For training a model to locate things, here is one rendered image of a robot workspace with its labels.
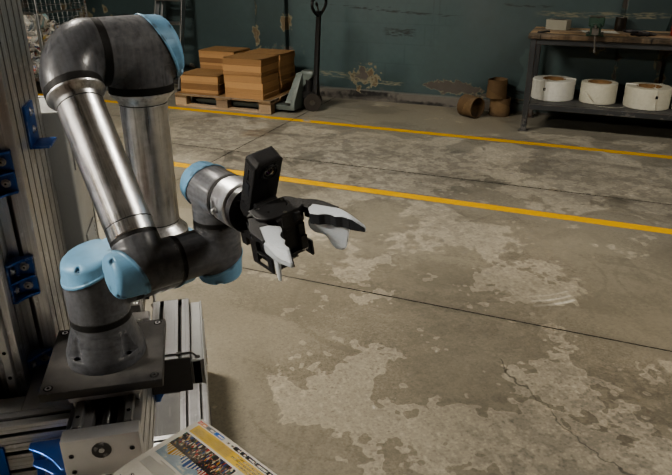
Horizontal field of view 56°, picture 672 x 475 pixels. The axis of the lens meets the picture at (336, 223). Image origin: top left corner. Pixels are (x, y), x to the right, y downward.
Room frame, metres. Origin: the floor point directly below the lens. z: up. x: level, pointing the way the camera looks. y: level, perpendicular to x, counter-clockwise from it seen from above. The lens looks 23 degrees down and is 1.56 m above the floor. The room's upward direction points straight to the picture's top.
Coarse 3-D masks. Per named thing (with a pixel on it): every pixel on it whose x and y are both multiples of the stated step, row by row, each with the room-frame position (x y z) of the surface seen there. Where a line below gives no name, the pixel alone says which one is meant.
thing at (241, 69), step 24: (216, 48) 7.45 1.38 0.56; (240, 48) 7.45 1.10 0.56; (264, 48) 7.45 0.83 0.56; (192, 72) 7.02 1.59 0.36; (216, 72) 7.01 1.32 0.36; (240, 72) 6.70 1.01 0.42; (264, 72) 6.67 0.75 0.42; (288, 72) 7.16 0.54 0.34; (192, 96) 7.29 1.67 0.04; (216, 96) 6.79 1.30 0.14; (240, 96) 6.69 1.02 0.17; (264, 96) 6.62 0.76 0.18
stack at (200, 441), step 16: (192, 432) 0.82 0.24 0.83; (208, 432) 0.82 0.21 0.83; (160, 448) 0.78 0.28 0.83; (176, 448) 0.78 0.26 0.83; (192, 448) 0.78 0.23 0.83; (208, 448) 0.78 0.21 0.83; (224, 448) 0.78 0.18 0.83; (240, 448) 0.78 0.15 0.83; (128, 464) 0.75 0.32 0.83; (144, 464) 0.75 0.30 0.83; (160, 464) 0.75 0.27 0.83; (176, 464) 0.75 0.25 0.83; (192, 464) 0.75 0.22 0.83; (208, 464) 0.75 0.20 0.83; (224, 464) 0.75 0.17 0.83; (240, 464) 0.75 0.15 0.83; (256, 464) 0.75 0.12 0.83
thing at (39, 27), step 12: (84, 0) 8.12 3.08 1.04; (24, 12) 7.45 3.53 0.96; (36, 12) 7.41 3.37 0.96; (48, 12) 7.57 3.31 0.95; (72, 12) 7.92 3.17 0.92; (36, 24) 7.40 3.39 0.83; (48, 24) 7.83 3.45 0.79; (60, 24) 7.97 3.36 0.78; (36, 36) 7.59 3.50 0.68; (48, 36) 7.61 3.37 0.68; (36, 48) 7.54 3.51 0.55; (36, 60) 7.58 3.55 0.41; (36, 72) 7.47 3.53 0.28
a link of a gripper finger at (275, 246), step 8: (264, 232) 0.73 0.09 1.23; (272, 232) 0.73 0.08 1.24; (280, 232) 0.73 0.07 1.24; (272, 240) 0.71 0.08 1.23; (280, 240) 0.70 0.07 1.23; (264, 248) 0.70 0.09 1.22; (272, 248) 0.69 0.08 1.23; (280, 248) 0.69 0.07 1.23; (288, 248) 0.68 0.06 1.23; (272, 256) 0.69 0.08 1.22; (280, 256) 0.68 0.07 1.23; (288, 256) 0.67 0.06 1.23; (280, 264) 0.69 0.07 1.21; (288, 264) 0.67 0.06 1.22; (280, 272) 0.70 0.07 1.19; (280, 280) 0.70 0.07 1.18
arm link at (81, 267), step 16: (96, 240) 1.11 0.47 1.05; (64, 256) 1.06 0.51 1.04; (80, 256) 1.05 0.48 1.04; (96, 256) 1.04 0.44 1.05; (64, 272) 1.02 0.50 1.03; (80, 272) 1.01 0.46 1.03; (96, 272) 1.01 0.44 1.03; (64, 288) 1.02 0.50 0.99; (80, 288) 1.00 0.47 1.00; (96, 288) 1.01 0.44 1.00; (80, 304) 1.01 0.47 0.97; (96, 304) 1.01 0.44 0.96; (112, 304) 1.02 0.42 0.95; (128, 304) 1.06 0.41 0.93; (80, 320) 1.01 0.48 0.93; (96, 320) 1.01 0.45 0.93; (112, 320) 1.02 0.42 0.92
